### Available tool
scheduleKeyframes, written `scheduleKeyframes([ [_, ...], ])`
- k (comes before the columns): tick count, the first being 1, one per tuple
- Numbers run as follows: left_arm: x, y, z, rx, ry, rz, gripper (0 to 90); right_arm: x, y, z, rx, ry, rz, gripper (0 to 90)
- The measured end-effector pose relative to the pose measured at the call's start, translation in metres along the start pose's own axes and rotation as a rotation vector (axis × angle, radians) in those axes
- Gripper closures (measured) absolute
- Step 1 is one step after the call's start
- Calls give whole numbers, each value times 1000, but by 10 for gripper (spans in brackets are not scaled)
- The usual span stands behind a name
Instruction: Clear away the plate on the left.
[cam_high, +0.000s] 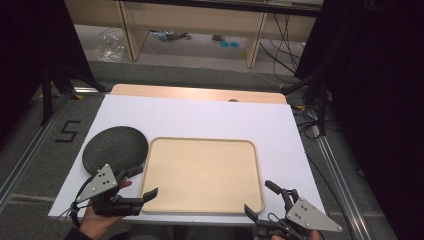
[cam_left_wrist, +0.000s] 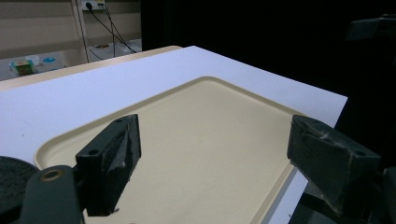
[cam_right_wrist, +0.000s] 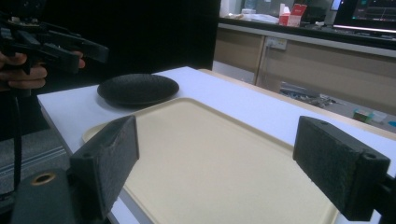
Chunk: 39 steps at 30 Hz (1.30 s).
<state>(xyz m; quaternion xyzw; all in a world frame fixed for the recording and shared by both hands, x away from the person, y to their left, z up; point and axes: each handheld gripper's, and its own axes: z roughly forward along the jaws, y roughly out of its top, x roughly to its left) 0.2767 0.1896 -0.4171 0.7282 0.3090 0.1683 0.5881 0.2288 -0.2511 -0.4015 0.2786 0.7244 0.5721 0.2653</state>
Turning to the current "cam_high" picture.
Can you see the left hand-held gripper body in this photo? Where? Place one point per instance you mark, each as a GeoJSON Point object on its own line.
{"type": "Point", "coordinates": [100, 182]}

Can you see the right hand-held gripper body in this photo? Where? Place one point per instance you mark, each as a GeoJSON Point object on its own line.
{"type": "Point", "coordinates": [310, 217]}

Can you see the dark grey round placemat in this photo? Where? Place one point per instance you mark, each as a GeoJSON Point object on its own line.
{"type": "Point", "coordinates": [113, 151]}

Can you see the person's right hand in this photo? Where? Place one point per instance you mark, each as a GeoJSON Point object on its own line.
{"type": "Point", "coordinates": [315, 236]}

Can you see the person's left hand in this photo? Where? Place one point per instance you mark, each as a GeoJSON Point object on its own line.
{"type": "Point", "coordinates": [96, 224]}

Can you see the beige rectangular tray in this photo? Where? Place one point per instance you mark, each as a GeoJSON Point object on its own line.
{"type": "Point", "coordinates": [203, 175]}

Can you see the yellow tape piece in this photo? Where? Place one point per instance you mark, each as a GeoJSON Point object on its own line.
{"type": "Point", "coordinates": [299, 107]}
{"type": "Point", "coordinates": [79, 97]}

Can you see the white table cover board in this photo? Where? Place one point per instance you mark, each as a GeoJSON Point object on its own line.
{"type": "Point", "coordinates": [206, 118]}

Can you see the black metal stand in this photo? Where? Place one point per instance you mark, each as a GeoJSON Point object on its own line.
{"type": "Point", "coordinates": [322, 110]}
{"type": "Point", "coordinates": [46, 100]}

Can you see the clear plastic bag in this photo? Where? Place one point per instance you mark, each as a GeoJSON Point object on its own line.
{"type": "Point", "coordinates": [110, 50]}

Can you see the black curtain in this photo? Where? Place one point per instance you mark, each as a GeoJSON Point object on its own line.
{"type": "Point", "coordinates": [26, 50]}
{"type": "Point", "coordinates": [383, 100]}

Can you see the crumpled clear packaging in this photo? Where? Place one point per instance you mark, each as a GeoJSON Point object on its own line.
{"type": "Point", "coordinates": [166, 35]}

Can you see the blue round disc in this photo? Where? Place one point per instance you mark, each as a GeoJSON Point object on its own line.
{"type": "Point", "coordinates": [234, 44]}
{"type": "Point", "coordinates": [224, 44]}

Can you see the light wooden desk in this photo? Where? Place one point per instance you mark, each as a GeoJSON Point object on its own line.
{"type": "Point", "coordinates": [186, 20]}

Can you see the aluminium floor rail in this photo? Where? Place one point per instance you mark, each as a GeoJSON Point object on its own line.
{"type": "Point", "coordinates": [30, 148]}
{"type": "Point", "coordinates": [336, 173]}

